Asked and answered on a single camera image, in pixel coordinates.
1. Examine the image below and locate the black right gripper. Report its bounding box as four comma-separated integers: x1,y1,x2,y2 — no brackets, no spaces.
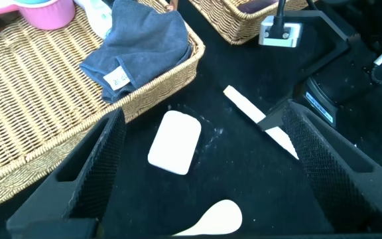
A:
256,76,340,132

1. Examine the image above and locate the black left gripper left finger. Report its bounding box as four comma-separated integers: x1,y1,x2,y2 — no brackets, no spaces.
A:
6,108,127,236

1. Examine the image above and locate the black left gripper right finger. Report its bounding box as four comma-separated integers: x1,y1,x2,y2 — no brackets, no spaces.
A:
283,100,382,234

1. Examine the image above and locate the white marker pen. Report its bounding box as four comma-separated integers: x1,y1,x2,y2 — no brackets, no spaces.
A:
223,85,300,161

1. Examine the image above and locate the white soap bar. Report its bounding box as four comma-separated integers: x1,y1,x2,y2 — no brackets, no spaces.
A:
147,110,202,176

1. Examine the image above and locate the cream spoon with blue handle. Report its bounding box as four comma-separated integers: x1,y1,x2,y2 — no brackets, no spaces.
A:
172,199,243,237

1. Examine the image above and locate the woven wicker basket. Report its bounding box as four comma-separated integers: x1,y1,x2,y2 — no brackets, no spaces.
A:
0,0,206,217
188,0,311,46

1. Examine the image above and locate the purple eggplant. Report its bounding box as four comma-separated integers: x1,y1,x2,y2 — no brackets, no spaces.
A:
236,0,280,15

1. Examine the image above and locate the grey cloth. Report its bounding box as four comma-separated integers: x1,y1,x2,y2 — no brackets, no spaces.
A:
80,0,192,104

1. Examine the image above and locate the white tube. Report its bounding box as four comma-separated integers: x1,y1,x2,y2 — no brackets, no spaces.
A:
74,0,113,40

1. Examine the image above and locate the teal mug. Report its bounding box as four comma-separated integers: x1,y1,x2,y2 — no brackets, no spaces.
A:
13,0,53,5

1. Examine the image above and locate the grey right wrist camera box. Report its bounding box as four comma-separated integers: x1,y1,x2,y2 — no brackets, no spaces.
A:
258,15,303,48

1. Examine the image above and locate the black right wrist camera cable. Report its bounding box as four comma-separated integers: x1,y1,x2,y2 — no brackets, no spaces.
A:
275,0,288,38

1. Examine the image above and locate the pink cup with long handle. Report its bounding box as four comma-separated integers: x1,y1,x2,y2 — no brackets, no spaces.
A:
0,0,76,31

